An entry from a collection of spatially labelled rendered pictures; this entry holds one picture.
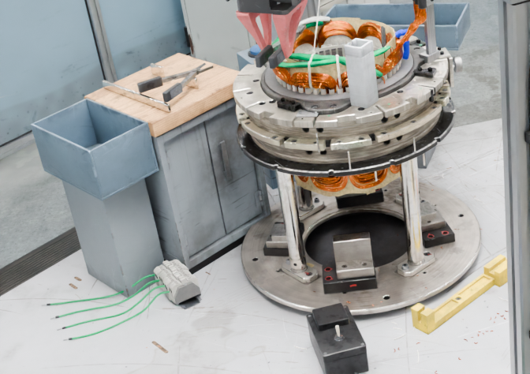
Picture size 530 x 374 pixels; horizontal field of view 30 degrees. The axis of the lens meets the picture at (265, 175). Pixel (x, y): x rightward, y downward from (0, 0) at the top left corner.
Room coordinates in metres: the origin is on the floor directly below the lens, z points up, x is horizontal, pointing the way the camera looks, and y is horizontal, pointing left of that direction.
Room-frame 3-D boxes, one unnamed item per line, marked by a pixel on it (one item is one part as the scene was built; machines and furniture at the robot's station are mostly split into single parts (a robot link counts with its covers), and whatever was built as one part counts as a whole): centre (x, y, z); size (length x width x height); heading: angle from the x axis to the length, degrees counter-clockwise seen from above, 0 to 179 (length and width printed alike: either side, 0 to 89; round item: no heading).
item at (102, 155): (1.39, 0.25, 0.92); 0.17 x 0.11 x 0.28; 38
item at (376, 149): (1.35, -0.13, 1.05); 0.29 x 0.29 x 0.06
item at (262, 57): (1.22, -0.03, 1.19); 0.04 x 0.01 x 0.02; 149
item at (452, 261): (1.35, -0.13, 0.80); 0.39 x 0.39 x 0.01
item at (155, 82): (1.45, 0.15, 1.09); 0.04 x 0.01 x 0.02; 113
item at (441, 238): (1.33, -0.25, 0.81); 0.08 x 0.05 x 0.01; 6
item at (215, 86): (1.48, 0.13, 1.05); 0.20 x 0.19 x 0.02; 128
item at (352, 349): (1.09, -0.06, 0.81); 0.10 x 0.06 x 0.06; 7
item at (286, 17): (1.23, -0.05, 1.23); 0.07 x 0.07 x 0.09; 59
